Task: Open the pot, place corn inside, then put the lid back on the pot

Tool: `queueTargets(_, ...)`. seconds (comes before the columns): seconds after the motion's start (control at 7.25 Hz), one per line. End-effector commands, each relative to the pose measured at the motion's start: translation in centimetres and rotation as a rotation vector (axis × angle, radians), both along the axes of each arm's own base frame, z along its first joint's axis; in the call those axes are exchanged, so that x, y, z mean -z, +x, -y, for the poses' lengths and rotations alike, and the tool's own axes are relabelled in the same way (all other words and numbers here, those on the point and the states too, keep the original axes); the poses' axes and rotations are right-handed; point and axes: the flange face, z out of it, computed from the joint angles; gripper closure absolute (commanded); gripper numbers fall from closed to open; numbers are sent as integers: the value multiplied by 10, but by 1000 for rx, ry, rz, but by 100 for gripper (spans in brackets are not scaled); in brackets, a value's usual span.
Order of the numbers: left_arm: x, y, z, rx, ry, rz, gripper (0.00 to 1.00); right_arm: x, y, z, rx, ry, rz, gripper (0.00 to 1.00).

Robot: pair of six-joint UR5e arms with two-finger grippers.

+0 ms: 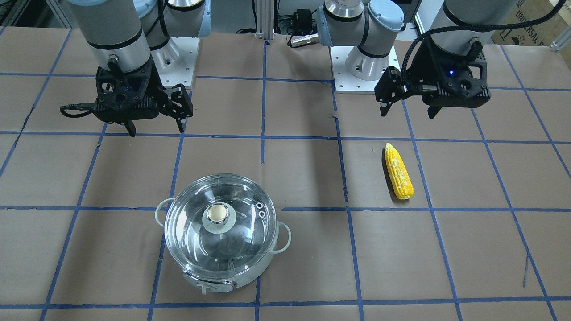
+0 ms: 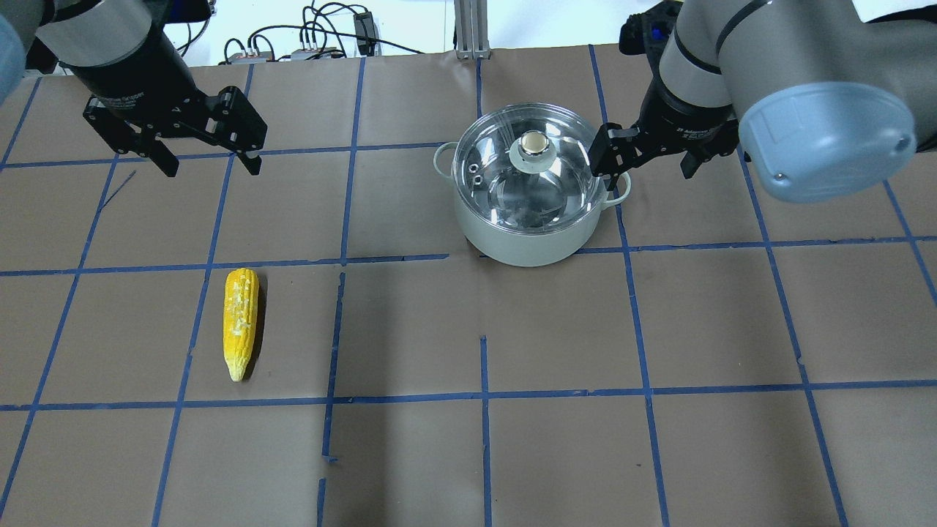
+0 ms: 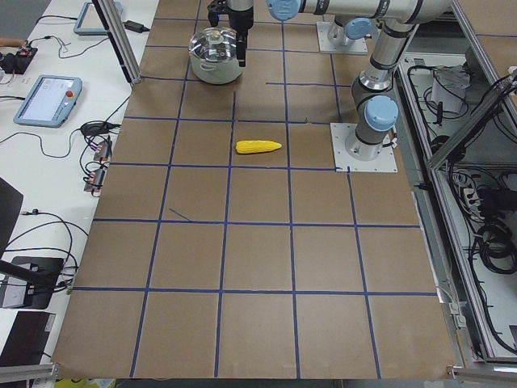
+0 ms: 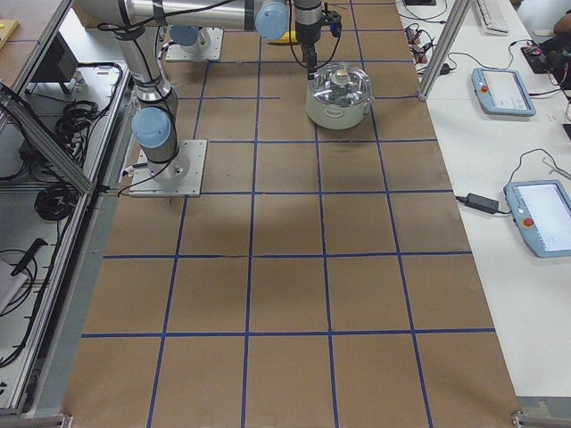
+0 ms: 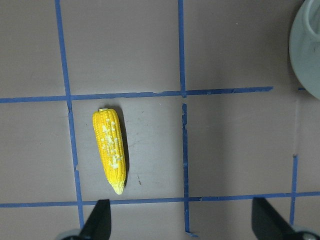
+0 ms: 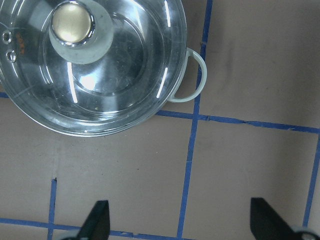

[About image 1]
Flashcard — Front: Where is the glass pot lid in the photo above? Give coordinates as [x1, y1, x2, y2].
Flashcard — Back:
[164, 173, 276, 280]

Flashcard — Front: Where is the black power adapter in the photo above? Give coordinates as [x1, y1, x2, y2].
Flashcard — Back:
[292, 9, 313, 33]

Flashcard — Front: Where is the aluminium frame post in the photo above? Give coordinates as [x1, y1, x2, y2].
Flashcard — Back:
[254, 0, 277, 43]

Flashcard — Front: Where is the cardboard box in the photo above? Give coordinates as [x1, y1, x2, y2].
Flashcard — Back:
[491, 0, 571, 53]

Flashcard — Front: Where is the pale green cooking pot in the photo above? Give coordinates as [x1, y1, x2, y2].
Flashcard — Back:
[155, 173, 292, 295]

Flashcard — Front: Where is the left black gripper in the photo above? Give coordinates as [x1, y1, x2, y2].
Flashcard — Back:
[374, 39, 491, 119]

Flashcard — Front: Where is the yellow corn cob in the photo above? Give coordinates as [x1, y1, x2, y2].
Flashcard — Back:
[384, 143, 415, 200]

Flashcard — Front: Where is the black braided cable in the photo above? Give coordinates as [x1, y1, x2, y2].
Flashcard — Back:
[400, 0, 567, 96]

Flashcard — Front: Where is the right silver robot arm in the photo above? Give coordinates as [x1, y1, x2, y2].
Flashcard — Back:
[60, 0, 211, 136]

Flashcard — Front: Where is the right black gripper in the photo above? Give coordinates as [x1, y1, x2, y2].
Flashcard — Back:
[95, 60, 193, 137]

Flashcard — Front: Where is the silver cylindrical connector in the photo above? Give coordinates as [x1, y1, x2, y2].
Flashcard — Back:
[288, 34, 320, 48]

